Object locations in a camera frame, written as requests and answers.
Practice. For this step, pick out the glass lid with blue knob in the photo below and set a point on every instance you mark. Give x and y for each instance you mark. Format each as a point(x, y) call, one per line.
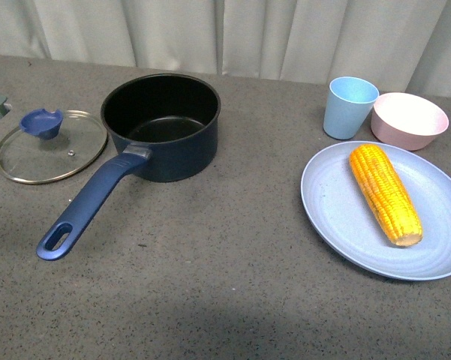
point(50, 146)

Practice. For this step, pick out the light blue plastic cup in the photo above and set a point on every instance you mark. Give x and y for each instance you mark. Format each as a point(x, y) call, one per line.
point(349, 101)

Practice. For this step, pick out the light blue plate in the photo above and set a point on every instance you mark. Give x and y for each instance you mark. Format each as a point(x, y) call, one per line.
point(341, 216)

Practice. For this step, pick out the white curtain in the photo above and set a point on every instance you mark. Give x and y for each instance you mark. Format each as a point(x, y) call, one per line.
point(397, 45)

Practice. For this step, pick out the pink bowl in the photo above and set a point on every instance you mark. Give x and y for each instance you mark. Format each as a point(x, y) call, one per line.
point(407, 121)

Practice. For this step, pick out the yellow corn cob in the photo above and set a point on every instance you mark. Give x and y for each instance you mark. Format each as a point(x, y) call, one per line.
point(386, 195)

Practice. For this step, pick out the blue saucepan with handle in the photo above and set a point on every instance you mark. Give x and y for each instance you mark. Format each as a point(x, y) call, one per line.
point(165, 129)

